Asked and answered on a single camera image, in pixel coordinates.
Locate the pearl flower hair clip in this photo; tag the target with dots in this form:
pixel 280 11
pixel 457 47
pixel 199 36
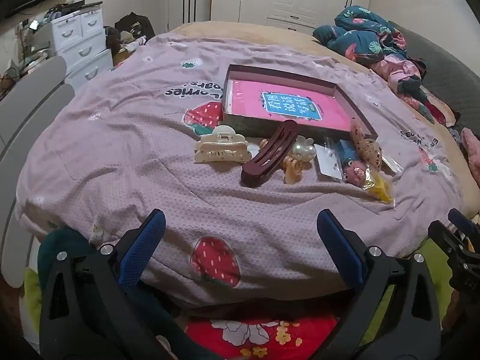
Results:
pixel 304 152

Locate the pink floral clothing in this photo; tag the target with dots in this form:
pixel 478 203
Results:
pixel 401 73

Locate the green cloth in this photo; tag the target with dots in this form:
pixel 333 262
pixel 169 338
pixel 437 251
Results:
pixel 437 255

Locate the clear packet with white card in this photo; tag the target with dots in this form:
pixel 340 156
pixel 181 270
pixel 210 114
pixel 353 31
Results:
pixel 330 165

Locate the orange hair claw clip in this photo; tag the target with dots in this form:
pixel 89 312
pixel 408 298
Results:
pixel 292 174

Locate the cream hair claw clip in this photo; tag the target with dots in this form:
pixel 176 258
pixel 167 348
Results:
pixel 221 148

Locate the pink strawberry print blanket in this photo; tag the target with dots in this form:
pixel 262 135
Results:
pixel 150 165

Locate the white drawer chest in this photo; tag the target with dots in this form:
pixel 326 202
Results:
pixel 80 48

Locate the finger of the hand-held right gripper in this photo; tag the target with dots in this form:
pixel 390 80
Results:
pixel 455 253
pixel 463 219

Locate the pink flower hair clip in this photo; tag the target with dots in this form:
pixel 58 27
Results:
pixel 355 172

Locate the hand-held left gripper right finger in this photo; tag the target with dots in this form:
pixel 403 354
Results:
pixel 343 249

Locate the grey padded headboard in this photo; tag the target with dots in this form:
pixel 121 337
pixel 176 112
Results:
pixel 446 71

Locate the white door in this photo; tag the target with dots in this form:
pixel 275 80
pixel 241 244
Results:
pixel 187 3

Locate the blue packet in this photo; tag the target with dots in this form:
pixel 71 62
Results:
pixel 344 152

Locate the shallow cardboard box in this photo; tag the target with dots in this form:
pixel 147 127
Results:
pixel 262 126

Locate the maroon hair clip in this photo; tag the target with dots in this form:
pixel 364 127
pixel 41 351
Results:
pixel 268 153

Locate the bed with beige sheet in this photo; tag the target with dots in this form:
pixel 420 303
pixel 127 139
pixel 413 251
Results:
pixel 262 33

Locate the yellow hair clip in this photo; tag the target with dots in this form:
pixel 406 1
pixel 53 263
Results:
pixel 378 187

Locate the cardboard box with clothes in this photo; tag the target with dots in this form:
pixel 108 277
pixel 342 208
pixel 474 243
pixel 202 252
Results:
pixel 125 50

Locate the grey chair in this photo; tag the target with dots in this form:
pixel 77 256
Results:
pixel 26 120

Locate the leopard print hair claw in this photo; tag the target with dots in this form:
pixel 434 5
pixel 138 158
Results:
pixel 369 150

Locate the black bag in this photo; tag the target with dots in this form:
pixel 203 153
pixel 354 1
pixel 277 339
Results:
pixel 135 26

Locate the pink fluffy cloth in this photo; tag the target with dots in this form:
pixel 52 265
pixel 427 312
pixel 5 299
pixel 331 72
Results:
pixel 472 153

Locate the red floral cloth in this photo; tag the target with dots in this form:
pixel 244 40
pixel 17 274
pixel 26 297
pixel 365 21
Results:
pixel 232 339

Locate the clear plastic packet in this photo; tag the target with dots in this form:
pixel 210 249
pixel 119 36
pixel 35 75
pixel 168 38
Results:
pixel 390 157

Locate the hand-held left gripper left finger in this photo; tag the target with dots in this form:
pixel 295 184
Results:
pixel 144 247

